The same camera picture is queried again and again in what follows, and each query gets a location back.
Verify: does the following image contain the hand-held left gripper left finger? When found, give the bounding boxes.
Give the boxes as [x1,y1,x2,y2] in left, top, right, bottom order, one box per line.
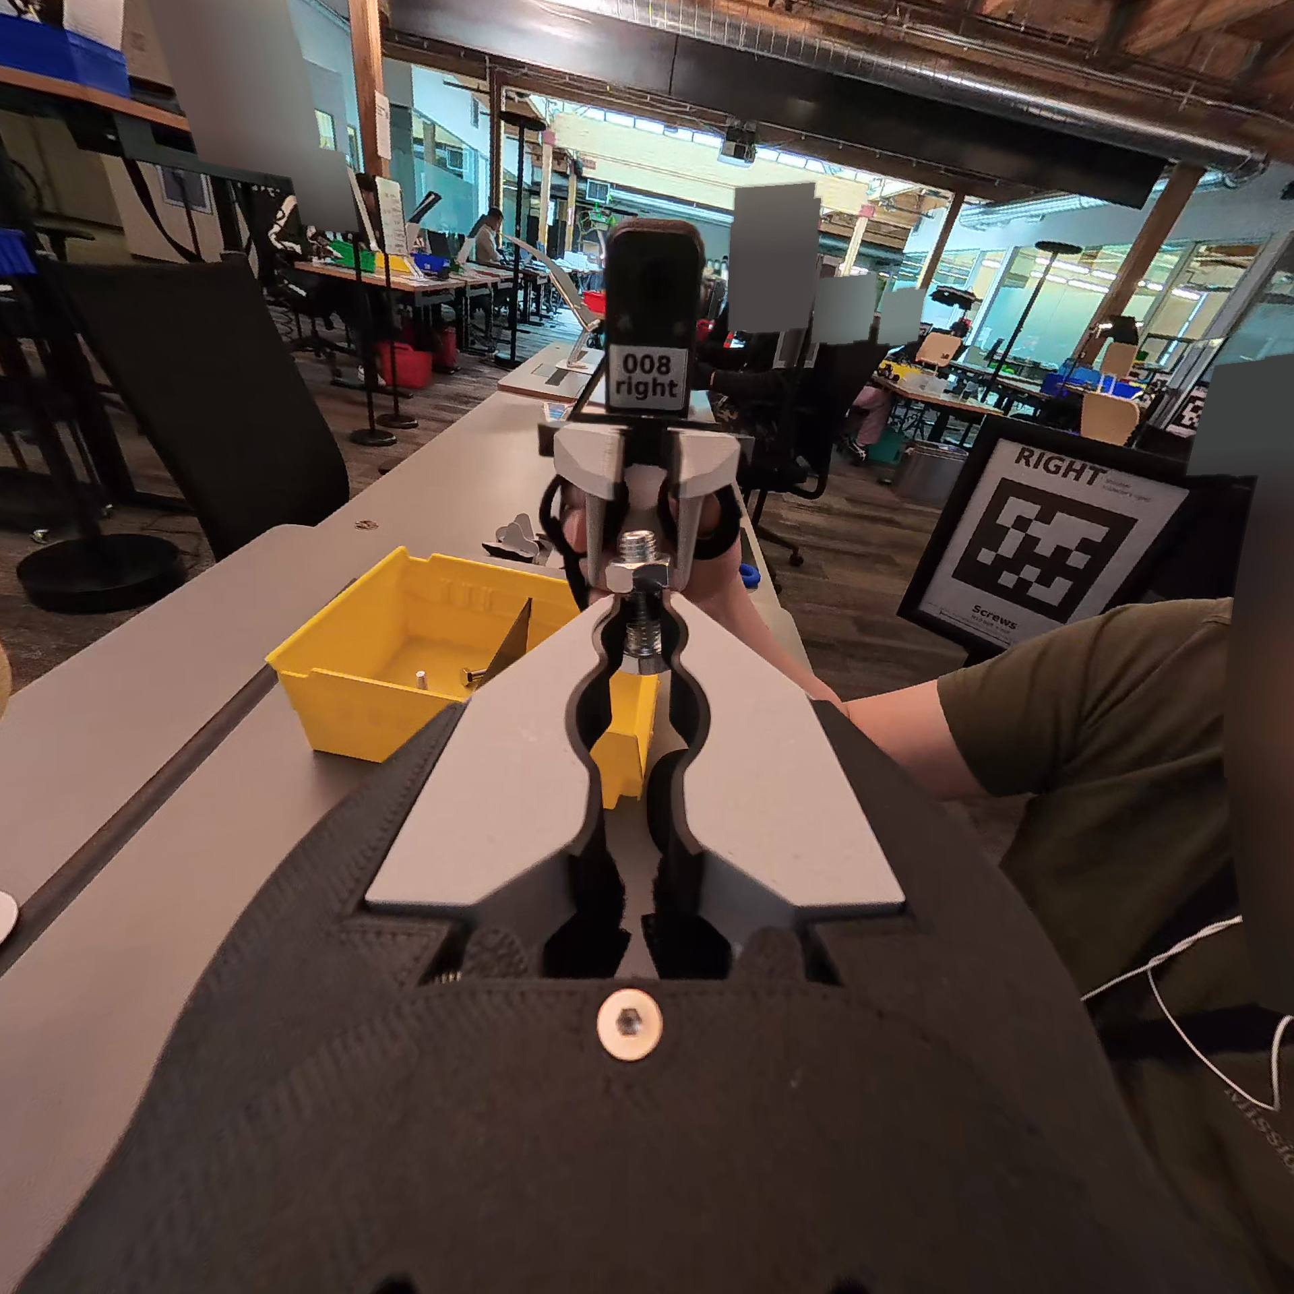
[366,595,633,981]

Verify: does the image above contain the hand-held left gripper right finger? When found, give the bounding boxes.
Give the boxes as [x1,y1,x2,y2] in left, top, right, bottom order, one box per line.
[641,592,906,981]

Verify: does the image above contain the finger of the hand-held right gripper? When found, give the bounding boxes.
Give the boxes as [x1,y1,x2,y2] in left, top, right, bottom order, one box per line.
[665,430,744,597]
[551,426,627,569]

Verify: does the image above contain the yellow plastic bin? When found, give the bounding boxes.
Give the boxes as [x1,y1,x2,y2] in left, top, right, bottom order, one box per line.
[265,547,660,811]

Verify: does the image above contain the person's right forearm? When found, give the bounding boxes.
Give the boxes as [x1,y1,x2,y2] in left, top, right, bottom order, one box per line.
[707,597,992,801]

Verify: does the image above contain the grey cloud-shaped stand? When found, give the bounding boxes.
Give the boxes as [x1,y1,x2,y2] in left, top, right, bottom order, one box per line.
[484,513,551,566]

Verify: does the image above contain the black office chair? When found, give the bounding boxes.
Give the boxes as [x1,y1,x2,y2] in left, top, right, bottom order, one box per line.
[742,344,890,568]

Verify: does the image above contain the silver waste bin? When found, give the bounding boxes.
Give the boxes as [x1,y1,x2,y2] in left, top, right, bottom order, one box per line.
[894,439,967,507]

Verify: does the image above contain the framed marker sign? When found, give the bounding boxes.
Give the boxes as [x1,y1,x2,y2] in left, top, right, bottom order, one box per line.
[897,417,1199,664]

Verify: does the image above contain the black upright panel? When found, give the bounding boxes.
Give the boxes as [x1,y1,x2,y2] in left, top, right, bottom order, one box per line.
[61,261,350,563]

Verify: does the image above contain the black pole lamp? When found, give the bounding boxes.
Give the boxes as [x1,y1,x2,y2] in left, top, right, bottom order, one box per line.
[0,142,188,614]

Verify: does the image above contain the wooden top work desk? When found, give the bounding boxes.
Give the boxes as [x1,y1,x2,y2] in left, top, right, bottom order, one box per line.
[0,66,294,205]

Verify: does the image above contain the blue storage bin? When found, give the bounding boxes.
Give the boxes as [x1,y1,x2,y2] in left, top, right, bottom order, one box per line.
[0,15,133,97]

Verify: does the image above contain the wooden post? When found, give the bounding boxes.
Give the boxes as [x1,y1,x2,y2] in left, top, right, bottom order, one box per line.
[349,0,392,179]

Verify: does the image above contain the thin white cable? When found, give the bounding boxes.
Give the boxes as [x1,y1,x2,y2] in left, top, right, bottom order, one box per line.
[1082,915,1294,1114]

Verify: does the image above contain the silver ribbed air duct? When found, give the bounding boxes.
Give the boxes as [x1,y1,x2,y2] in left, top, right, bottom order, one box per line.
[860,50,1270,179]

